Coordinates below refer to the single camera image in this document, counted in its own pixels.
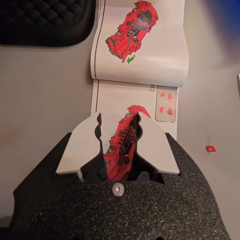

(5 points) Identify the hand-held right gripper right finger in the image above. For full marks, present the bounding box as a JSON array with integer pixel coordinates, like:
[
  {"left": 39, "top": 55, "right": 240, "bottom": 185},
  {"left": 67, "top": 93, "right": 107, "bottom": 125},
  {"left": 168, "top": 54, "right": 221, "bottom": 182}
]
[{"left": 130, "top": 112, "right": 180, "bottom": 182}]

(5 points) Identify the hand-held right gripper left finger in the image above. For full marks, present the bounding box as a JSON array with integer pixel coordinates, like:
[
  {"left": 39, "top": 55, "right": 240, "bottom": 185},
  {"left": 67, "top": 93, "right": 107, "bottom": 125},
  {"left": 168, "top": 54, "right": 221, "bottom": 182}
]
[{"left": 56, "top": 113, "right": 108, "bottom": 182}]

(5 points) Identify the black quilted pad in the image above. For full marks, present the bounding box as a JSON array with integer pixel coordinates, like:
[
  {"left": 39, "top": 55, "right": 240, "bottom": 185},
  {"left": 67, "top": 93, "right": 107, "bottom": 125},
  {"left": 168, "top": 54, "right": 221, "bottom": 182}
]
[{"left": 0, "top": 0, "right": 96, "bottom": 47}]

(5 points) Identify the lego instruction booklet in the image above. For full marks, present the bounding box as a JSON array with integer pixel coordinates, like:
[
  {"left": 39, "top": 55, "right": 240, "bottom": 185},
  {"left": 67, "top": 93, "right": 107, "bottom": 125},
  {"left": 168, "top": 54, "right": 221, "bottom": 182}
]
[{"left": 90, "top": 0, "right": 189, "bottom": 182}]

